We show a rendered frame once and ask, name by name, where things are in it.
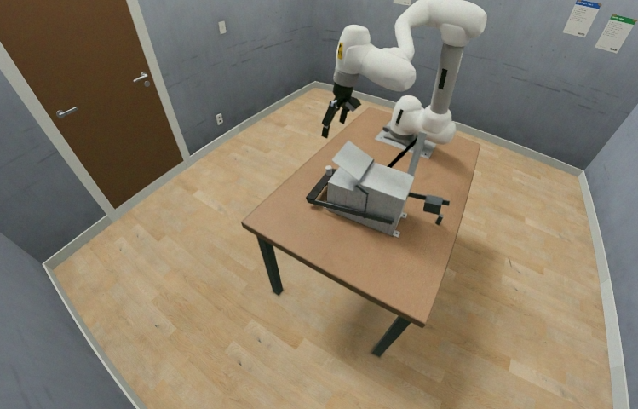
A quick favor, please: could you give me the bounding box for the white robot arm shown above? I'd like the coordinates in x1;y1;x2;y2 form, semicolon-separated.
333;0;487;147

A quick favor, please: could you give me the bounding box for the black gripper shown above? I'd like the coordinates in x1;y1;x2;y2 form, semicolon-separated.
321;82;353;139

